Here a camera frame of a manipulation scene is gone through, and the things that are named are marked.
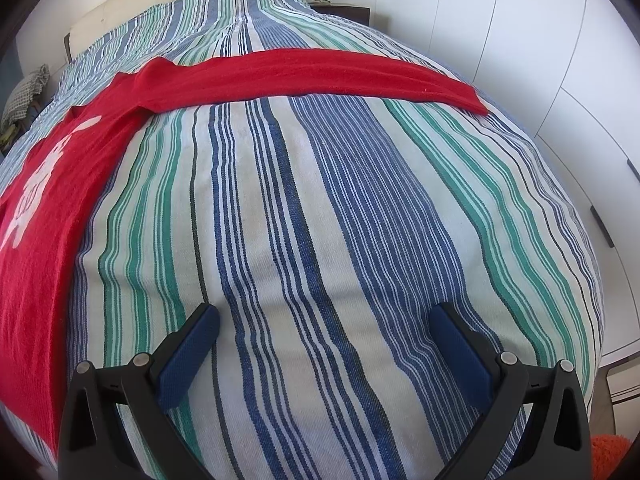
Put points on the white wardrobe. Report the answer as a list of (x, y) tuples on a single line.
[(525, 35)]

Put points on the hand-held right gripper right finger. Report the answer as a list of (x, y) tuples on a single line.
[(460, 355)]

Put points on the pile of clothes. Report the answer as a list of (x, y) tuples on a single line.
[(25, 92)]

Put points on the red sweater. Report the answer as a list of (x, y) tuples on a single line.
[(300, 75)]

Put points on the striped bedspread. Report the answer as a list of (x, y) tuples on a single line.
[(325, 235)]

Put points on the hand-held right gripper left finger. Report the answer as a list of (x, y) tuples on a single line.
[(192, 355)]

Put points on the dark wooden nightstand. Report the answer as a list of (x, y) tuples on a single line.
[(350, 11)]

